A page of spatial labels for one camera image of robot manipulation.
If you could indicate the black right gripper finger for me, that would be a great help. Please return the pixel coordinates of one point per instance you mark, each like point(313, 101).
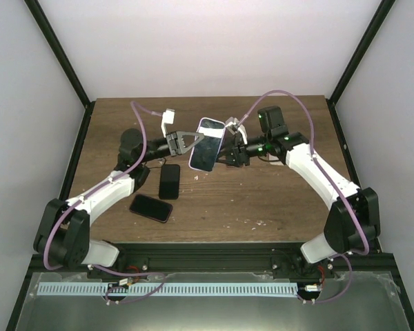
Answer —
point(222, 161)
point(228, 143)

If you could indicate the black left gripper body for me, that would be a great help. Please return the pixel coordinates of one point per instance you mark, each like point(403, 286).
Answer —
point(174, 148)

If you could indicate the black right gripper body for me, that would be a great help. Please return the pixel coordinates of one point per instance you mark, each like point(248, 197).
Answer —
point(243, 157)

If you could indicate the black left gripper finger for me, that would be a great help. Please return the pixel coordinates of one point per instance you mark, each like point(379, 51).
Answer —
point(189, 133)
point(187, 143)

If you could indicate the phone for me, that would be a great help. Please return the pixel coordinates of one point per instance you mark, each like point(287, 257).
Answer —
point(169, 182)
point(151, 208)
point(204, 154)

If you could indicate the cream pink phone case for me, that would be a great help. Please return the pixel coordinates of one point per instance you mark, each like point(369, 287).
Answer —
point(275, 161)

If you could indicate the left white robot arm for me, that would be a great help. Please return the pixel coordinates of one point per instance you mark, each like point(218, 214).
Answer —
point(63, 237)

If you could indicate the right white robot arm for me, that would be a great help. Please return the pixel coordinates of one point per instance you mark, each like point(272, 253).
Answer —
point(353, 220)

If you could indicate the phone in black case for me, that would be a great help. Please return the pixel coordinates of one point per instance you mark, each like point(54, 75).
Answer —
point(169, 182)

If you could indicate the phone in maroon case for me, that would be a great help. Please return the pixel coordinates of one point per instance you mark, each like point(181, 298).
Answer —
point(151, 208)

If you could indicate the light blue slotted strip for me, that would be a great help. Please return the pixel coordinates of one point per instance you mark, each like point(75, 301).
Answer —
point(171, 289)

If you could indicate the metal front plate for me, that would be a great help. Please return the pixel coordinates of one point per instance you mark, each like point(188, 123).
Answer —
point(358, 301)

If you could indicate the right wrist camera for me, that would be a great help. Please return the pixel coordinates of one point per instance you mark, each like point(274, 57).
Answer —
point(236, 129)

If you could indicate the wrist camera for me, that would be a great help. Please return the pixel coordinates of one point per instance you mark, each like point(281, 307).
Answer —
point(236, 129)
point(167, 118)

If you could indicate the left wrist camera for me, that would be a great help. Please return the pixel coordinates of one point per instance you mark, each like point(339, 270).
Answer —
point(167, 118)

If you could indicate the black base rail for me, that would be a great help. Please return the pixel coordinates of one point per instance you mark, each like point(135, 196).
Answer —
point(282, 260)

